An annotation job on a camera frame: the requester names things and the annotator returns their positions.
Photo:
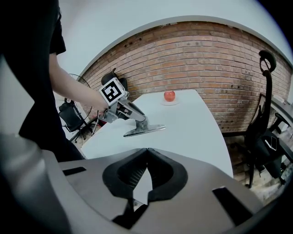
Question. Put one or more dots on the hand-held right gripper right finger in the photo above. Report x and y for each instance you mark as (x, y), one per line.
(196, 196)

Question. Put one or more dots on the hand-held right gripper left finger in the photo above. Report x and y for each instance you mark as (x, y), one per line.
(91, 173)

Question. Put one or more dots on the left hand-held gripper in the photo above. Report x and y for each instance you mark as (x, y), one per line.
(112, 91)

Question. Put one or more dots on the person's left forearm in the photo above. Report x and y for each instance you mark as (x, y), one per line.
(77, 91)

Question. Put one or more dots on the person's left hand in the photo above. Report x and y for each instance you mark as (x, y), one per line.
(124, 112)

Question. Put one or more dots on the red apple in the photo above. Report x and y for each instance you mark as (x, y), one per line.
(169, 96)

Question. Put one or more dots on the large black padded office chair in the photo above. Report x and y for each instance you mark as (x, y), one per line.
(107, 78)

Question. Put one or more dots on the white table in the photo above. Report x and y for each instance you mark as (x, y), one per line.
(183, 128)

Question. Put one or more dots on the small black swivel chair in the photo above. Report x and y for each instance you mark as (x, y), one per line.
(71, 118)

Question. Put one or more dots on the black floor fan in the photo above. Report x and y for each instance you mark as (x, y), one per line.
(67, 100)

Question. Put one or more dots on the black mesh office chair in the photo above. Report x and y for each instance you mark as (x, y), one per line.
(263, 146)

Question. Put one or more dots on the black phone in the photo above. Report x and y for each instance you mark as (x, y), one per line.
(272, 142)

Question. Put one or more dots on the person's black clothing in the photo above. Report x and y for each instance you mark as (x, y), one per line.
(27, 68)

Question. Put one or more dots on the grey top desk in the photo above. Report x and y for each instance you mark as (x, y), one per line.
(283, 104)

